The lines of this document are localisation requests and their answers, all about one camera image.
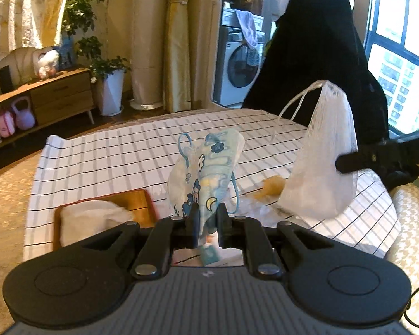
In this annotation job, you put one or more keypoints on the plastic bag with pink items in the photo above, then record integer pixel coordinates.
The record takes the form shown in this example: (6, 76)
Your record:
(48, 63)

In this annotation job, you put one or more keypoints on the white planter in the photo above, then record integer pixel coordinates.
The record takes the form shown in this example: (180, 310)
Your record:
(111, 92)

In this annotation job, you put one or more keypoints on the large window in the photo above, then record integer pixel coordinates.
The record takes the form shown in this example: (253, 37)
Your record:
(405, 42)

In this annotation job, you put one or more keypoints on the green potted tree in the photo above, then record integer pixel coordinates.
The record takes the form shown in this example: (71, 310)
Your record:
(78, 10)

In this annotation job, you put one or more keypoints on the cream draped cloth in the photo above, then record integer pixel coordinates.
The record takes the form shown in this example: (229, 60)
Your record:
(21, 14)

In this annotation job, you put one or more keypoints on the yellow curtain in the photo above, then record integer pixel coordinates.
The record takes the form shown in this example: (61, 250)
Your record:
(188, 42)

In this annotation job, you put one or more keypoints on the wooden sideboard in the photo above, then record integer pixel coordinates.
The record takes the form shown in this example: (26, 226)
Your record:
(63, 94)

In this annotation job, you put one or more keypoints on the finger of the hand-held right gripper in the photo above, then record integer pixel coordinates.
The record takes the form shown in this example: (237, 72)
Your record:
(349, 163)

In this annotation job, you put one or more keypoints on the yellow soft toy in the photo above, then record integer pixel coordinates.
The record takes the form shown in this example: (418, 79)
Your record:
(274, 185)

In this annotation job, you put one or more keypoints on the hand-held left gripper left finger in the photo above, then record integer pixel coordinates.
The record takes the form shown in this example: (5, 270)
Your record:
(195, 223)

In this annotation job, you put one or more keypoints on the pink case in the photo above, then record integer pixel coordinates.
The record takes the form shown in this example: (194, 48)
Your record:
(5, 125)

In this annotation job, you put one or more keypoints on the houndstooth sofa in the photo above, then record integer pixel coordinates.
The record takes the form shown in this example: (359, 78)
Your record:
(406, 216)

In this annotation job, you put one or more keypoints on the red tin box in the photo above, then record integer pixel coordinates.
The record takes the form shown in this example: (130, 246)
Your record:
(141, 202)

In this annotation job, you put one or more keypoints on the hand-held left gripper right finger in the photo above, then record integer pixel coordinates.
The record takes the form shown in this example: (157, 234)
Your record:
(223, 223)

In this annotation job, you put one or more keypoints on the black speaker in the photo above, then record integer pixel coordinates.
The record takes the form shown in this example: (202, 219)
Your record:
(4, 79)

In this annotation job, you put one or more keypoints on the cream shell-shaped decoration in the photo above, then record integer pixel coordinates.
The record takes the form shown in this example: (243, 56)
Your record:
(24, 64)

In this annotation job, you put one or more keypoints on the cartoon print face mask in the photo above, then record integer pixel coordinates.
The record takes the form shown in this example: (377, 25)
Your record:
(209, 174)

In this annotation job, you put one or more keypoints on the purple kettlebell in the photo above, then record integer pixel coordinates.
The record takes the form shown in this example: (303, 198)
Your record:
(23, 115)

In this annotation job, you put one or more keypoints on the white mesh pouch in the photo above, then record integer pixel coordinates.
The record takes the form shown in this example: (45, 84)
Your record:
(321, 146)

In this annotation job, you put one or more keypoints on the white hanging cloth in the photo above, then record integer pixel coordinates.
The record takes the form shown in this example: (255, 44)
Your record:
(247, 28)

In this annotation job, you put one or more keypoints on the white tissue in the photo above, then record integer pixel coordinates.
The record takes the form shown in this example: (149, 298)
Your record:
(90, 220)

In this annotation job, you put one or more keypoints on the blue printed box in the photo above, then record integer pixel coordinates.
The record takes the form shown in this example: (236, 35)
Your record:
(69, 52)

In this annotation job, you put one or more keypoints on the covered standing air conditioner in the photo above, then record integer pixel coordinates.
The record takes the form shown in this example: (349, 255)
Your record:
(148, 42)

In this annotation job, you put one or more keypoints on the white washing machine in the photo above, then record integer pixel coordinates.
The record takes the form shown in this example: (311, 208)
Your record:
(241, 66)

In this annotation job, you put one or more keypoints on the black checked white tablecloth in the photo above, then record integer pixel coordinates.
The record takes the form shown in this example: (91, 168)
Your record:
(125, 153)

